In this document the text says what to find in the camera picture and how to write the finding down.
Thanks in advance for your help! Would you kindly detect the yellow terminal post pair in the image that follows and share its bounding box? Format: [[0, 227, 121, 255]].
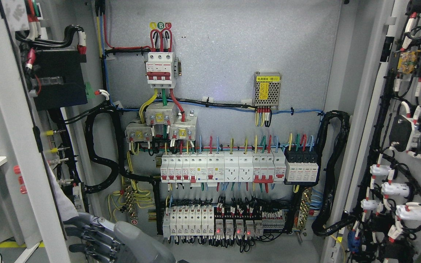
[[42, 130, 70, 153]]

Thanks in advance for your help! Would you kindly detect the grey current transformer cluster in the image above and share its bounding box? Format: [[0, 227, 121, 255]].
[[124, 103, 197, 142]]

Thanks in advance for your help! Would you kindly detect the black surge protector block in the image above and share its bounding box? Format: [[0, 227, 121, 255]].
[[284, 148, 319, 185]]

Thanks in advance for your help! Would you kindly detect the lower relay terminal row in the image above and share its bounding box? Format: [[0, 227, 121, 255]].
[[162, 196, 288, 253]]

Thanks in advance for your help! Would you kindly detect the metal mesh power supply module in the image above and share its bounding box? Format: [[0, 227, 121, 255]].
[[253, 71, 282, 110]]

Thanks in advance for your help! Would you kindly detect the black corrugated cable conduit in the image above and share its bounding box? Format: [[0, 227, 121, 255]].
[[311, 110, 352, 237], [83, 106, 160, 195]]

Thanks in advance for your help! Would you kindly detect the white socket breaker row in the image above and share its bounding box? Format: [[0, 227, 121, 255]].
[[160, 151, 287, 186]]

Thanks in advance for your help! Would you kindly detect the grey cabinet door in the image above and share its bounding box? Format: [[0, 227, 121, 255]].
[[314, 0, 421, 263], [0, 0, 86, 263]]

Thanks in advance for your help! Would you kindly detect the red terminal post pair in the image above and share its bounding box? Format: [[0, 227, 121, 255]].
[[13, 165, 28, 194]]

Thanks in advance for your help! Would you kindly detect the red white main breaker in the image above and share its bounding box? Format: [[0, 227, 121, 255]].
[[145, 52, 179, 89]]

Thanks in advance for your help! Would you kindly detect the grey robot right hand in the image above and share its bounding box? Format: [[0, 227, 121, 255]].
[[64, 213, 175, 263]]

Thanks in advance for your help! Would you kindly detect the black corrugated cable conduit left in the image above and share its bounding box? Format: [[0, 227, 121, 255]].
[[83, 106, 160, 195]]

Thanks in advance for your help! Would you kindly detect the black digital power meter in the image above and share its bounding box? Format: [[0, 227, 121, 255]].
[[34, 50, 87, 111]]

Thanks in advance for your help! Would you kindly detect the black corrugated cable conduit right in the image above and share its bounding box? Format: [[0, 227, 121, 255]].
[[311, 110, 352, 237]]

